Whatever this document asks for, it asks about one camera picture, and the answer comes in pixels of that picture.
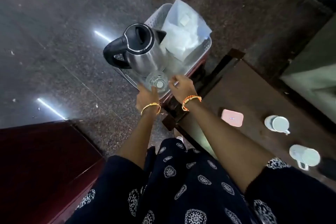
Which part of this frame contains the person's left hand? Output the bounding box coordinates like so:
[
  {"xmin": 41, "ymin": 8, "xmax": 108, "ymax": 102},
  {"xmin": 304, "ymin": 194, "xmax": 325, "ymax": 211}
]
[{"xmin": 135, "ymin": 83, "xmax": 161, "ymax": 113}]

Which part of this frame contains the person's right hand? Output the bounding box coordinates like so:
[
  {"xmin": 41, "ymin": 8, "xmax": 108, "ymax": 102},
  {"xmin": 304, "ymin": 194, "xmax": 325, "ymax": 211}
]
[{"xmin": 168, "ymin": 75, "xmax": 198, "ymax": 104}]

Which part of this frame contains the clear drinking glass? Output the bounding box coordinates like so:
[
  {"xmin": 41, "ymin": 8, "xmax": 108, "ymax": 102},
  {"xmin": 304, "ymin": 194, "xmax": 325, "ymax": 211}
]
[{"xmin": 146, "ymin": 71, "xmax": 169, "ymax": 93}]

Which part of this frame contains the steel electric kettle black handle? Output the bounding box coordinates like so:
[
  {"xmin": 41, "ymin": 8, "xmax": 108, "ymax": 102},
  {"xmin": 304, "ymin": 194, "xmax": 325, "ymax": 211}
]
[{"xmin": 103, "ymin": 23, "xmax": 168, "ymax": 77}]

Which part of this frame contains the clear zip bag blue seal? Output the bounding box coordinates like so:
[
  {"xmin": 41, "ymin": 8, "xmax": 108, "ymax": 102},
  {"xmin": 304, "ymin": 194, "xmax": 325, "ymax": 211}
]
[{"xmin": 160, "ymin": 0, "xmax": 212, "ymax": 62}]

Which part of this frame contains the small pink box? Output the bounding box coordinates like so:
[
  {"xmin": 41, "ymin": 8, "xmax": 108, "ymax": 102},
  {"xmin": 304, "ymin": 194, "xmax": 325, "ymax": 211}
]
[{"xmin": 221, "ymin": 109, "xmax": 244, "ymax": 127}]

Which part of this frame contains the white perforated plastic tray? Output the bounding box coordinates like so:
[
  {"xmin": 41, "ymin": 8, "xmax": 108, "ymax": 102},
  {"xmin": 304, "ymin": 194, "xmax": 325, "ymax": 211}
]
[{"xmin": 113, "ymin": 3, "xmax": 212, "ymax": 101}]

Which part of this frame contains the white cup with scalloped base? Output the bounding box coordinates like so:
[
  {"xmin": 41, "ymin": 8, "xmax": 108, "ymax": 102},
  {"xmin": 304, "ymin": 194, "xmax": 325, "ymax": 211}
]
[{"xmin": 264, "ymin": 115, "xmax": 291, "ymax": 135}]

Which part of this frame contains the white mug with red label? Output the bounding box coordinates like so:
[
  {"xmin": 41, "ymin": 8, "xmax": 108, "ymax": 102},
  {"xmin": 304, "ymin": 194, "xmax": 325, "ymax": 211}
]
[{"xmin": 289, "ymin": 144, "xmax": 321, "ymax": 171}]

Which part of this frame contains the person's right forearm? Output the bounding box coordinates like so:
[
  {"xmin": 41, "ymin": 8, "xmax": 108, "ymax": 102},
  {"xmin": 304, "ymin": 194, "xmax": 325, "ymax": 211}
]
[{"xmin": 183, "ymin": 99, "xmax": 275, "ymax": 193}]

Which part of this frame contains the person's left forearm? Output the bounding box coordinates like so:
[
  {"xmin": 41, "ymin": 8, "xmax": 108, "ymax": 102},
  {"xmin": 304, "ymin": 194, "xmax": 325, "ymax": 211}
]
[{"xmin": 115, "ymin": 105, "xmax": 162, "ymax": 169}]

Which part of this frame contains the gold bangle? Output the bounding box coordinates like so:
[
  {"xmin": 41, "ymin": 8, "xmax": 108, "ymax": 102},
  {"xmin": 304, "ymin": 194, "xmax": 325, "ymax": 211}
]
[{"xmin": 140, "ymin": 102, "xmax": 161, "ymax": 116}]

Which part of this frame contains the brown wooden table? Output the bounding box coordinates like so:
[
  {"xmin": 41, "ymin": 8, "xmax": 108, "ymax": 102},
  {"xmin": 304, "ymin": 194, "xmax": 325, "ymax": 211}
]
[{"xmin": 161, "ymin": 49, "xmax": 336, "ymax": 191}]

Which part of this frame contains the navy patterned dress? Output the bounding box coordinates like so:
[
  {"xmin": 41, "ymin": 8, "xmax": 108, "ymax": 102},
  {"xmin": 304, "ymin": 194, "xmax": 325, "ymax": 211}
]
[{"xmin": 65, "ymin": 137, "xmax": 336, "ymax": 224}]

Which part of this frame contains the maroon furniture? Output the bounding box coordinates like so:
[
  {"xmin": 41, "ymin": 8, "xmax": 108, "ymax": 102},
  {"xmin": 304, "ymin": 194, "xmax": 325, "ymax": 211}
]
[{"xmin": 0, "ymin": 120, "xmax": 105, "ymax": 224}]

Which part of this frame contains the green fabric sofa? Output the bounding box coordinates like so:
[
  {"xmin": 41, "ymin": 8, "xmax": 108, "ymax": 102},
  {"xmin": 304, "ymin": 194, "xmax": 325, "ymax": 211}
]
[{"xmin": 279, "ymin": 16, "xmax": 336, "ymax": 125}]

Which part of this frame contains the orange thread bracelet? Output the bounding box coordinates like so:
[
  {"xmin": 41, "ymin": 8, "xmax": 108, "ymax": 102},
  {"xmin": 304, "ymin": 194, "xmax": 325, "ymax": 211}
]
[{"xmin": 181, "ymin": 95, "xmax": 202, "ymax": 112}]

